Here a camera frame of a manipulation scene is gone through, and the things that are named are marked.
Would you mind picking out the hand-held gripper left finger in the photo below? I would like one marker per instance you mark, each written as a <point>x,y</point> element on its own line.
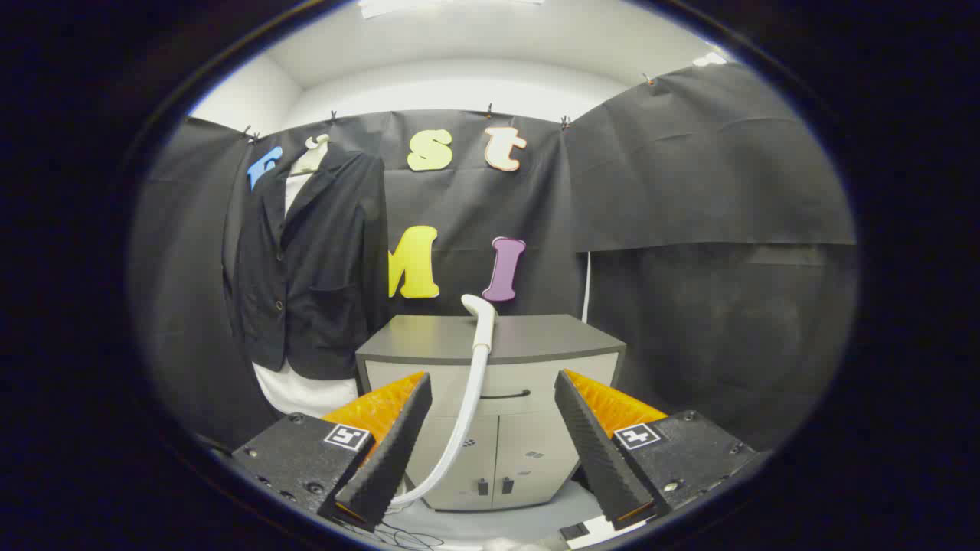
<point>390,459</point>

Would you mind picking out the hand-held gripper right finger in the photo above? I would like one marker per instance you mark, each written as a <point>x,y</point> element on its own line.
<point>597,451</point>

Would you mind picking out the white shirt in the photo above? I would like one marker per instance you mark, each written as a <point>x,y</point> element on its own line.
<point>302,394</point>

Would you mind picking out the white garment steamer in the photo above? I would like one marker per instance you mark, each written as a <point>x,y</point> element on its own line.
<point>484,321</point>

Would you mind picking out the black jacket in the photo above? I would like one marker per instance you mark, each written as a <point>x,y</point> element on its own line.
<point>321,268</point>

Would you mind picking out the white clothes hanger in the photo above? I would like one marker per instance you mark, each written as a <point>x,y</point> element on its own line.
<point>310,161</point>

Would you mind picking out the grey cabinet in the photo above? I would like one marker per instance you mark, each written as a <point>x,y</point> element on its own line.
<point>536,340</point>

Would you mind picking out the black backdrop cloth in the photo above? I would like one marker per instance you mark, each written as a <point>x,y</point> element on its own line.
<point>689,191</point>

